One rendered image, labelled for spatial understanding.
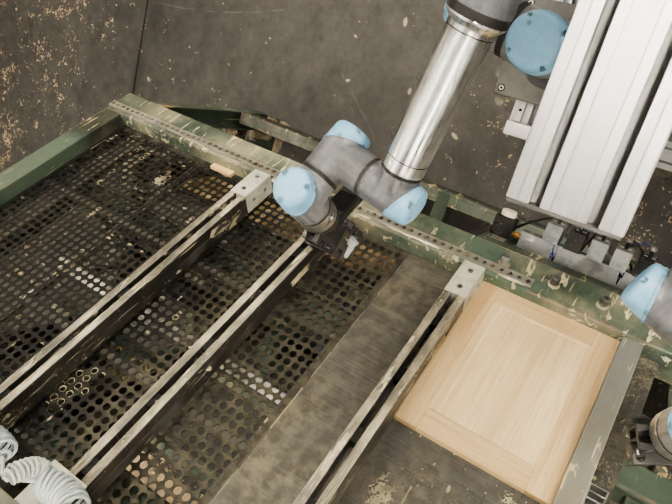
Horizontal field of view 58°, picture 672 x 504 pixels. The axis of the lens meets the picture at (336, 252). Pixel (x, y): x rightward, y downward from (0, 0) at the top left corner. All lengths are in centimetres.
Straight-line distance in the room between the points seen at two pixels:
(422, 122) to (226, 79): 235
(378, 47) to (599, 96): 235
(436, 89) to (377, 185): 19
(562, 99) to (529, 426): 109
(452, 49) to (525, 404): 88
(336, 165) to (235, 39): 222
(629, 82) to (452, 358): 114
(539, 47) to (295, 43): 189
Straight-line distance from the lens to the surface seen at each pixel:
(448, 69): 93
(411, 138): 97
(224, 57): 326
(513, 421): 148
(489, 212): 242
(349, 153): 105
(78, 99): 405
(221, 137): 217
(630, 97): 48
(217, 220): 181
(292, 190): 103
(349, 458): 134
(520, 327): 163
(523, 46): 128
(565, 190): 48
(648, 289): 92
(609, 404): 154
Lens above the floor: 250
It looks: 59 degrees down
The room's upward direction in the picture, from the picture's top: 107 degrees counter-clockwise
